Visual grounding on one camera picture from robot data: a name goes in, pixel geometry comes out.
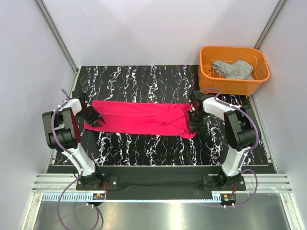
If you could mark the pink t shirt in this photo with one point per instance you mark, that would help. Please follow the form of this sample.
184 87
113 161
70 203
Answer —
162 119

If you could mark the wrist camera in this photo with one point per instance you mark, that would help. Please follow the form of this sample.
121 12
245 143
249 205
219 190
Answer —
81 96
196 98

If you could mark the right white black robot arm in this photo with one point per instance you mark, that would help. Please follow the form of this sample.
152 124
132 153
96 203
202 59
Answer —
241 132

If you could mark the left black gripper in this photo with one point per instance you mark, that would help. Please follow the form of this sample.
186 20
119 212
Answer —
96 116

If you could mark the orange plastic basket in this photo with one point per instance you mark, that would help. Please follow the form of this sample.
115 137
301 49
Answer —
209 78

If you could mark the aluminium frame post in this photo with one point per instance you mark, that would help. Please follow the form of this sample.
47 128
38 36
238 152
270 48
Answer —
270 22
55 32

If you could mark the slotted white cable duct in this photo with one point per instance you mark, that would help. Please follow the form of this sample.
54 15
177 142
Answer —
204 197

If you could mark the left aluminium frame post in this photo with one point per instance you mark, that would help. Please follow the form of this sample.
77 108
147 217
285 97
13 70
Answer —
55 32

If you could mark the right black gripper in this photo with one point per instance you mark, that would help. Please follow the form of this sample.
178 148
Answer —
199 125

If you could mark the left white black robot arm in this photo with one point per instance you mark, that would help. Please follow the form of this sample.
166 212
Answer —
62 133

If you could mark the grey t shirt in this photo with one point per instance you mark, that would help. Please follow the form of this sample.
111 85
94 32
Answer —
239 70

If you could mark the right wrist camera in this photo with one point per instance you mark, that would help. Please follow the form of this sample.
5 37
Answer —
196 98

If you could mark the right aluminium frame post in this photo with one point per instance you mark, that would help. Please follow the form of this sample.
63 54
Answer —
270 22

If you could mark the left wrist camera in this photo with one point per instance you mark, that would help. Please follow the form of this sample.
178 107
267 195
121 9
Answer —
81 96

